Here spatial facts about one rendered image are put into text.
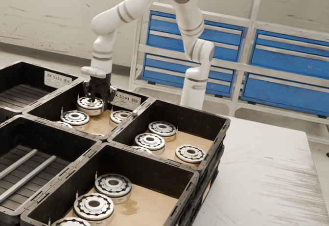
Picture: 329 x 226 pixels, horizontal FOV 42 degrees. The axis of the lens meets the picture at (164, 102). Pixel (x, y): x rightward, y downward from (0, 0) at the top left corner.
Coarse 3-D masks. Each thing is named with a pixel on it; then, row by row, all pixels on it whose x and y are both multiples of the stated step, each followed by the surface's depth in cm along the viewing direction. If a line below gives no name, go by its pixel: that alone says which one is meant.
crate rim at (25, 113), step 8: (80, 80) 167; (88, 80) 168; (72, 88) 160; (120, 88) 165; (56, 96) 151; (144, 96) 162; (40, 104) 143; (144, 104) 155; (24, 112) 136; (48, 120) 134; (72, 128) 131; (96, 136) 129; (104, 136) 129
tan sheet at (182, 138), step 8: (176, 136) 157; (184, 136) 158; (192, 136) 159; (168, 144) 151; (176, 144) 152; (184, 144) 153; (192, 144) 153; (200, 144) 154; (208, 144) 155; (168, 152) 146
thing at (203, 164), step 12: (144, 108) 152; (192, 108) 158; (132, 120) 142; (228, 120) 152; (120, 132) 134; (120, 144) 127; (216, 144) 135; (156, 156) 123; (192, 168) 120; (204, 168) 123
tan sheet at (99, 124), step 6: (102, 114) 165; (108, 114) 166; (90, 120) 159; (96, 120) 160; (102, 120) 161; (108, 120) 161; (90, 126) 155; (96, 126) 156; (102, 126) 156; (108, 126) 157; (90, 132) 151; (96, 132) 152; (102, 132) 152; (108, 132) 153
